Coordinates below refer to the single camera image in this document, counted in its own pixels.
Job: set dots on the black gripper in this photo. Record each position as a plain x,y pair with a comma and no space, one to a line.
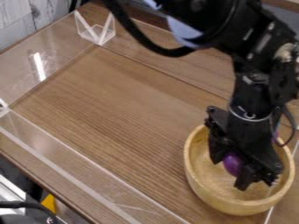
223,121

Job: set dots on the purple toy eggplant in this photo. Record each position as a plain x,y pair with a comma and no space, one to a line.
251,147

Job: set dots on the light wooden bowl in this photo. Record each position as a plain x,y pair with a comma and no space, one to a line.
213,183

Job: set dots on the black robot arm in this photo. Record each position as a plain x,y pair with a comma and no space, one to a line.
261,43

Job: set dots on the clear acrylic wall panel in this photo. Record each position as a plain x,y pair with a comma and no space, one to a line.
90,189

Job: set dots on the clear acrylic corner bracket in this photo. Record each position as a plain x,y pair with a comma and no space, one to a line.
98,34

